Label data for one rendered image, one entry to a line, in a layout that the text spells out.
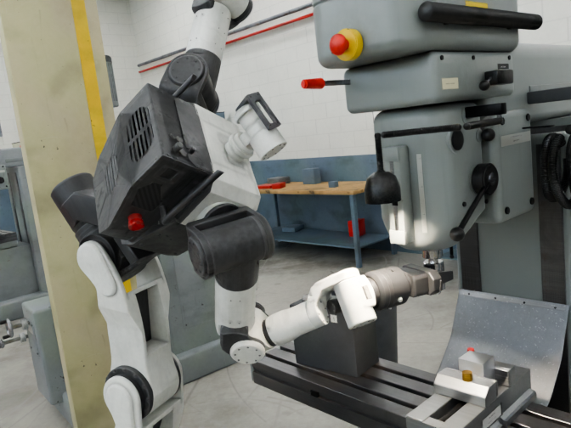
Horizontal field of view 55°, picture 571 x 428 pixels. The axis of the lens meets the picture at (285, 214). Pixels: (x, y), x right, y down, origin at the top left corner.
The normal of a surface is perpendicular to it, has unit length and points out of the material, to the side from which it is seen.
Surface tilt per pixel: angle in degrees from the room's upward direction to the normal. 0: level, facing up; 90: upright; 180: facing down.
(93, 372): 90
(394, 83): 90
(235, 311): 121
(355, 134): 90
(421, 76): 90
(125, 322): 114
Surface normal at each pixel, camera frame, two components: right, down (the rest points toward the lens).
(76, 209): -0.43, 0.18
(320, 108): -0.73, 0.18
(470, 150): 0.67, 0.04
